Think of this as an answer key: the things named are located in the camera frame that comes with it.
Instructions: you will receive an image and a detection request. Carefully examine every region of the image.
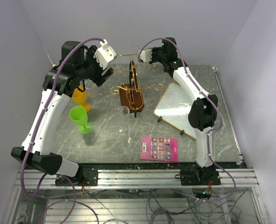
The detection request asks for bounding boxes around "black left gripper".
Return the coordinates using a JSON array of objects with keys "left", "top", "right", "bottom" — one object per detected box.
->
[{"left": 76, "top": 45, "right": 114, "bottom": 87}]

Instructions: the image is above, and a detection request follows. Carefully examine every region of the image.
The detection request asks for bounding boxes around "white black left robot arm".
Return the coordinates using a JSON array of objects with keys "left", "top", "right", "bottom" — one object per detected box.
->
[{"left": 11, "top": 39, "right": 116, "bottom": 185}]

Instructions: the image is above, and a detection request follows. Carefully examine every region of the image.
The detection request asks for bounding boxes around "orange plastic goblet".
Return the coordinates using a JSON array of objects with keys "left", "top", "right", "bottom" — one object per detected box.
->
[{"left": 71, "top": 85, "right": 91, "bottom": 112}]

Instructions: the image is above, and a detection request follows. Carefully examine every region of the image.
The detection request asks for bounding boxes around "clear tall champagne flute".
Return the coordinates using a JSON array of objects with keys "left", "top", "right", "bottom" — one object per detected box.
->
[{"left": 118, "top": 105, "right": 130, "bottom": 135}]

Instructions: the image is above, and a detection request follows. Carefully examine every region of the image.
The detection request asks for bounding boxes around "green plastic goblet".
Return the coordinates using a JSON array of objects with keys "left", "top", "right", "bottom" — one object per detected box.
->
[{"left": 69, "top": 106, "right": 92, "bottom": 134}]

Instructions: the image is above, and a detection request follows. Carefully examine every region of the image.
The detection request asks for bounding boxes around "gold framed mirror tray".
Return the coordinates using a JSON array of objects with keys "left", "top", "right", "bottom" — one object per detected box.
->
[{"left": 154, "top": 83, "right": 197, "bottom": 139}]

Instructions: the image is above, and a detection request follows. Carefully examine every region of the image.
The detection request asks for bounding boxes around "pink sticker card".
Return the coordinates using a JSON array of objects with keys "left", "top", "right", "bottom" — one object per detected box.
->
[{"left": 140, "top": 136, "right": 179, "bottom": 162}]

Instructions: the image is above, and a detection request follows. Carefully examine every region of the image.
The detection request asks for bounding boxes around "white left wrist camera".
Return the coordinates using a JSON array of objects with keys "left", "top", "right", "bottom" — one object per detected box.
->
[{"left": 93, "top": 39, "right": 117, "bottom": 70}]

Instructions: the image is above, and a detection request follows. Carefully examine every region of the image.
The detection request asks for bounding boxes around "gold wire wine glass rack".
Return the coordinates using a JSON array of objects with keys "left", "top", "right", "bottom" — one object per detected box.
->
[{"left": 110, "top": 54, "right": 163, "bottom": 118}]

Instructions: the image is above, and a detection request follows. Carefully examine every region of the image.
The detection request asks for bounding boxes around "aluminium rail base frame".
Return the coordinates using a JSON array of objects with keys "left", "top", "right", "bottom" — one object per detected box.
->
[{"left": 2, "top": 161, "right": 270, "bottom": 224}]

